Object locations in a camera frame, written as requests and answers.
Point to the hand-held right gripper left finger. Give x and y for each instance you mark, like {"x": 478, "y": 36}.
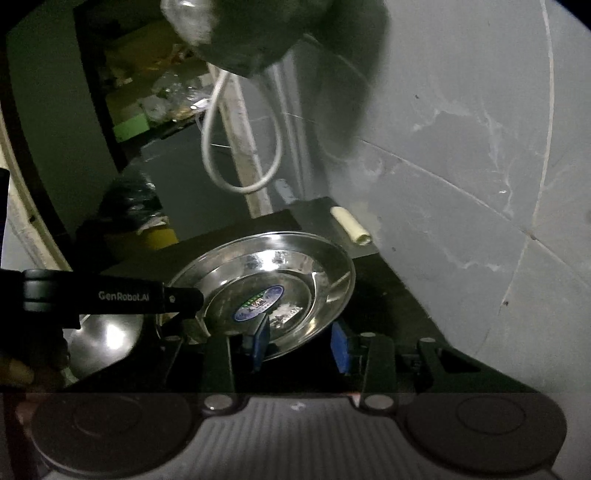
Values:
{"x": 256, "y": 344}

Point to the crumpled plastic wrappers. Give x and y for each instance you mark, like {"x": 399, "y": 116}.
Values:
{"x": 175, "y": 92}

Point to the green box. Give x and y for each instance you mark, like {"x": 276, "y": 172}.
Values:
{"x": 131, "y": 128}

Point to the steel bowl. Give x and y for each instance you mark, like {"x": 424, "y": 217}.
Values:
{"x": 104, "y": 339}

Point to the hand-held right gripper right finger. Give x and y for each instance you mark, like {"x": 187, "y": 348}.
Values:
{"x": 340, "y": 347}

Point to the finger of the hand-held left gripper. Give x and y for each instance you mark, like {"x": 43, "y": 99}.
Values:
{"x": 185, "y": 301}

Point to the dark shiny plastic bag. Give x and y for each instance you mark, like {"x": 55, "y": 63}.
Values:
{"x": 258, "y": 32}

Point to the steel plate with sticker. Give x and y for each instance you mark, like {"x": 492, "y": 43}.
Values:
{"x": 286, "y": 277}

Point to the yellow box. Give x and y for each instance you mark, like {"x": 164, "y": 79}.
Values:
{"x": 159, "y": 236}

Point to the black plastic bag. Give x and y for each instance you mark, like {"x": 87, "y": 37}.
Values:
{"x": 129, "y": 196}

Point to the person's left hand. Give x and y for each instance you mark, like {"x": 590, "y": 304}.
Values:
{"x": 14, "y": 371}

